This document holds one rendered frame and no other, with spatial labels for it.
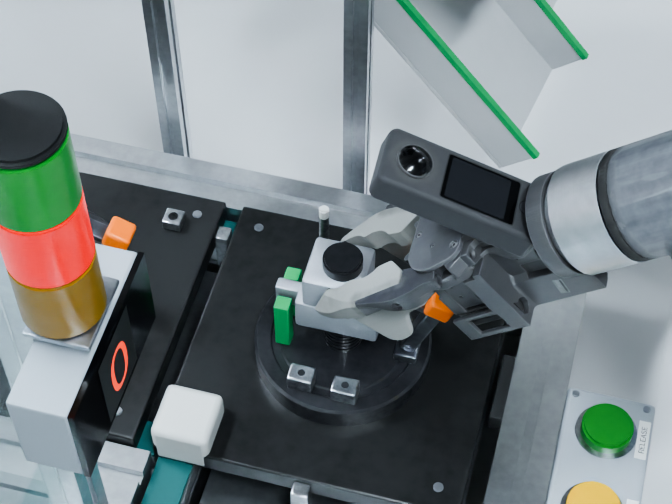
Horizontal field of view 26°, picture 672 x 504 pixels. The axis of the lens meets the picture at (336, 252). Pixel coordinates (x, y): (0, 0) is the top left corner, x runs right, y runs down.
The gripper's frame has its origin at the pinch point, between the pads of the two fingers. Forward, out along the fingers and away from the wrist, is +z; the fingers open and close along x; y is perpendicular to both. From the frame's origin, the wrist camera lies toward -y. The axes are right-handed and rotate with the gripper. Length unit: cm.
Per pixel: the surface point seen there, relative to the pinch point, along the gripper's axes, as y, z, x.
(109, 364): -16.4, -3.4, -20.1
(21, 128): -32.5, -14.5, -19.3
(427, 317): 6.7, -4.0, -0.7
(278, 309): 0.3, 5.3, -2.0
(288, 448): 7.3, 7.6, -9.7
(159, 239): -3.3, 19.7, 6.6
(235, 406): 4.0, 11.4, -7.2
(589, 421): 21.5, -8.9, -1.5
